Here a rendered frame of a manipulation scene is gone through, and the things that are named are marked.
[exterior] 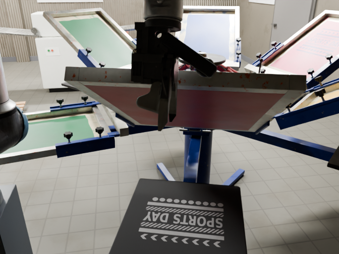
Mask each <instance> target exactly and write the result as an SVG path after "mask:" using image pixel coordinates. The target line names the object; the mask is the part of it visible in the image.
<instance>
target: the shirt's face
mask: <svg viewBox="0 0 339 254"><path fill-rule="evenodd" d="M150 196H151V197H162V198H173V199H184V200H196V201H207V202H218V203H223V222H224V248H219V247H209V246H200V245H190V244H181V243H172V242H163V241H153V240H144V239H136V238H137V234H138V231H139V228H140V225H141V222H142V219H143V216H144V213H145V210H146V207H147V204H148V201H149V198H150ZM110 254H246V253H245V243H244V233H243V223H242V213H241V203H240V192H239V187H238V186H231V185H219V184H206V183H194V182H182V181H170V180H157V179H145V178H141V179H140V181H139V183H138V186H137V188H136V191H135V193H134V196H133V198H132V201H131V203H130V206H129V208H128V211H127V213H126V216H125V218H124V221H123V223H122V226H121V228H120V230H119V233H118V235H117V238H116V240H115V243H114V245H113V248H112V250H111V252H110Z"/></svg>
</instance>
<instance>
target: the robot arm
mask: <svg viewBox="0 0 339 254"><path fill-rule="evenodd" d="M183 6H184V0H144V10H143V19H144V20H145V21H144V22H135V30H136V31H137V36H136V49H134V50H133V52H132V60H131V81H132V82H134V83H141V84H152V85H151V88H150V92H149V93H148V94H145V95H142V96H140V97H138V98H137V101H136V104H137V106H138V107H140V108H143V109H146V110H149V111H152V112H155V113H157V114H158V131H161V130H162V129H163V128H164V127H165V125H166V124H167V123H168V113H169V121H170V122H172V121H173V119H174V118H175V117H176V115H177V91H178V74H179V61H178V59H179V58H181V59H182V60H184V61H185V62H186V63H188V64H189V65H191V66H192V67H193V68H195V69H196V72H197V74H198V75H200V76H202V77H208V78H212V77H213V75H214V74H215V72H216V71H217V67H216V65H215V64H214V62H213V60H212V59H210V58H208V57H203V56H202V55H200V54H199V53H197V52H196V51H194V50H193V49H192V48H190V47H189V46H187V45H186V44H184V43H183V42H182V41H180V40H179V39H177V38H176V37H174V36H173V35H171V34H170V33H171V32H179V31H181V27H182V23H181V21H182V20H183ZM160 33H161V37H160V38H158V34H160ZM135 51H136V52H135ZM28 130H29V123H28V119H27V116H26V114H23V110H22V109H20V108H19V107H17V106H16V103H15V102H14V101H12V100H11V99H9V95H8V90H7V85H6V79H5V73H4V68H3V63H2V57H1V52H0V154H1V153H3V152H4V151H6V150H8V149H9V148H12V147H14V146H16V145H17V144H19V143H20V142H21V141H22V140H23V139H24V138H25V137H26V136H27V134H28Z"/></svg>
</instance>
